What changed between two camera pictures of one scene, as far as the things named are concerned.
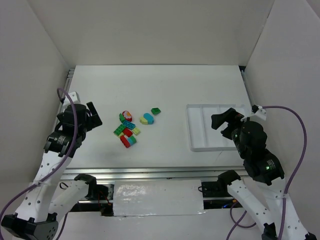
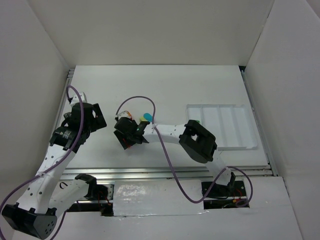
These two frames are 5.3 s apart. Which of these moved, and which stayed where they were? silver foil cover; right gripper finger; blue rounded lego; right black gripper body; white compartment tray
Moved: right gripper finger; right black gripper body
Stayed: silver foil cover; blue rounded lego; white compartment tray
